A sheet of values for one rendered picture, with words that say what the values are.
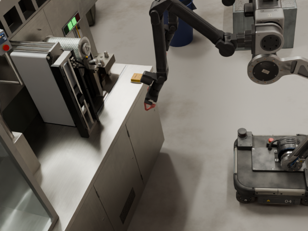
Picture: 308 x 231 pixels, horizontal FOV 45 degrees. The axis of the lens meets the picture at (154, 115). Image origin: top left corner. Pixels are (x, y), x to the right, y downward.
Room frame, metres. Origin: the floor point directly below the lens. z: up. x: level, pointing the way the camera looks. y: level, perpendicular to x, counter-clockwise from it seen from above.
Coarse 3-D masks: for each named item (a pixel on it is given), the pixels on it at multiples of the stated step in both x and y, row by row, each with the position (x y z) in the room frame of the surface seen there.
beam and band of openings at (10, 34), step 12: (0, 0) 2.11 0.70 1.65; (12, 0) 2.19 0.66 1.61; (24, 0) 2.35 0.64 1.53; (36, 0) 2.47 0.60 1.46; (48, 0) 2.45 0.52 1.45; (0, 12) 2.08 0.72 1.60; (12, 12) 2.21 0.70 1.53; (24, 12) 2.34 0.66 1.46; (36, 12) 2.32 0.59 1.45; (0, 24) 2.06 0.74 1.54; (12, 24) 2.20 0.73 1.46; (24, 24) 2.19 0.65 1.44; (12, 36) 2.08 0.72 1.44
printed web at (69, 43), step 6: (54, 42) 2.15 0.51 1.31; (60, 42) 2.13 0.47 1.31; (66, 42) 2.11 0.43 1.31; (72, 42) 2.09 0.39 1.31; (78, 42) 2.07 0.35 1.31; (60, 48) 1.90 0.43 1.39; (66, 48) 2.08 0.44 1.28; (72, 48) 2.06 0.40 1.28; (48, 54) 1.85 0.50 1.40; (48, 60) 1.82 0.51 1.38; (60, 90) 1.81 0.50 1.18
